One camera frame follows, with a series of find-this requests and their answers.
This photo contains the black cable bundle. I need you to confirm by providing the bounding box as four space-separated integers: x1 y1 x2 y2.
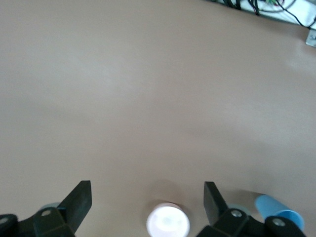
204 0 316 28

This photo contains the metal mounting bracket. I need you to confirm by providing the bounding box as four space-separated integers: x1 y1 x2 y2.
305 30 316 48

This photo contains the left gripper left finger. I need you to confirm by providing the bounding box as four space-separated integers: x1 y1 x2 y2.
0 180 92 237

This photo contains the blue plastic cup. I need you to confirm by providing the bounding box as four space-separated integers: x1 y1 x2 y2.
254 194 304 229

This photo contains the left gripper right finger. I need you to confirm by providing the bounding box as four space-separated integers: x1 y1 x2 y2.
196 182 307 237

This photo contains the brown table cover sheet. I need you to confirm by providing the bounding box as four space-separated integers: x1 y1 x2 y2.
0 0 316 237

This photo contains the pink bowl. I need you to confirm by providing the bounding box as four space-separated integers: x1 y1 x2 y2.
146 202 191 237

